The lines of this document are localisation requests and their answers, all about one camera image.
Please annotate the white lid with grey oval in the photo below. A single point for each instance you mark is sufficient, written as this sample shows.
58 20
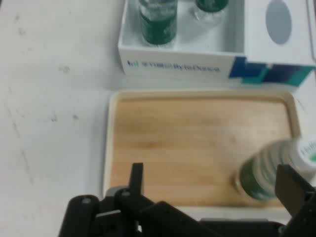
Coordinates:
256 37

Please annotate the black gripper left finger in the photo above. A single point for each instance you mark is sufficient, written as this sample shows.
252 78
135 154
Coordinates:
128 217

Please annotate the white cardboard box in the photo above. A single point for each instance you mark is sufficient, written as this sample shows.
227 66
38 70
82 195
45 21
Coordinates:
172 66

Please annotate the green-label water bottle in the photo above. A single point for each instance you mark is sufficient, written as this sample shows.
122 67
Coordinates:
158 24
209 7

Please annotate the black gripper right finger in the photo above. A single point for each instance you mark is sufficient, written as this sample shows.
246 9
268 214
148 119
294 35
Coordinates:
298 197

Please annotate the wooden tray with pale rim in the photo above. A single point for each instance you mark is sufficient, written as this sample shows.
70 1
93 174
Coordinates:
172 135

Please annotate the water bottle with white cap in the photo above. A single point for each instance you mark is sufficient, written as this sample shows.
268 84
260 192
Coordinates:
259 170

